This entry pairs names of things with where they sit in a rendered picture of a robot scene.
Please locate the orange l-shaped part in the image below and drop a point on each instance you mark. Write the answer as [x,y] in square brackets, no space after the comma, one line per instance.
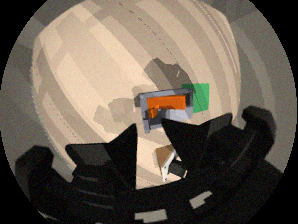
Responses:
[165,102]

